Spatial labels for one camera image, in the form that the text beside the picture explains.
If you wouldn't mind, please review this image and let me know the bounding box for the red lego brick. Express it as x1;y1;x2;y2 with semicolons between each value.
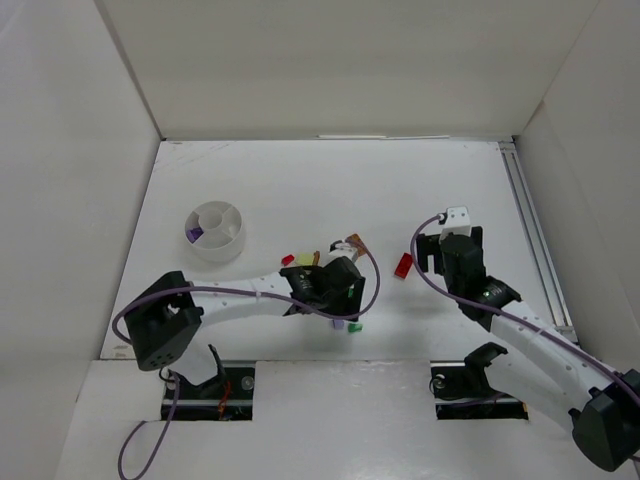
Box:
394;252;414;280

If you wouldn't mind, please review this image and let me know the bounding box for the purple arched lego piece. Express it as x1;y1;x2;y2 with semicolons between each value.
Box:
186;227;204;243

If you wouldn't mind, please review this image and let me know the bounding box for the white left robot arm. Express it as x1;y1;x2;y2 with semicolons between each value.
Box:
113;256;366;387

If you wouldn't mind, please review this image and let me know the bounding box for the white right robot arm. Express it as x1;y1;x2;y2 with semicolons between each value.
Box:
410;226;639;472

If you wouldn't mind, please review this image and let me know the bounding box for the yellow lego brick left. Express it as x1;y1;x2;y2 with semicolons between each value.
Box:
295;253;315;267

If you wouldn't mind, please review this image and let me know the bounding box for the small red lego piece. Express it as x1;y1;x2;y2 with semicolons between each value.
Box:
281;254;295;266

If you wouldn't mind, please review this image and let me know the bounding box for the white round divided container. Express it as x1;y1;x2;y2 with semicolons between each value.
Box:
184;201;246;263

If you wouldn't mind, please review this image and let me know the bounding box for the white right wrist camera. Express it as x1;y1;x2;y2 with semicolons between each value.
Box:
439;206;472;239

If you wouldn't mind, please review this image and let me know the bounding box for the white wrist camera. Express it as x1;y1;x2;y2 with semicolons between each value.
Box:
328;241;359;262
439;206;472;239

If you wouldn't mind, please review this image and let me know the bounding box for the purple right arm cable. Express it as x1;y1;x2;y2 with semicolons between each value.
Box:
409;212;640;401

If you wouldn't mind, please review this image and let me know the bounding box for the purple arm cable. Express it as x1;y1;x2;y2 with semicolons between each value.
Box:
409;212;640;401
112;238;381;480

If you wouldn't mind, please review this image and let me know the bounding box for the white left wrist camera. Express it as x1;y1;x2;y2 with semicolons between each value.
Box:
328;241;359;262

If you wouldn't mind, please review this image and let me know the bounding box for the aluminium rail right side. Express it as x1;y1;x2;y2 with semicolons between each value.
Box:
498;141;579;344

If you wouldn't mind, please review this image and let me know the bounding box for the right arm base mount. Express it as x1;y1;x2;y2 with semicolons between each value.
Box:
429;342;529;421

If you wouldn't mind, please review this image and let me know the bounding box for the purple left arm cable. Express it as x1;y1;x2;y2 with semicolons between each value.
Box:
112;238;381;480

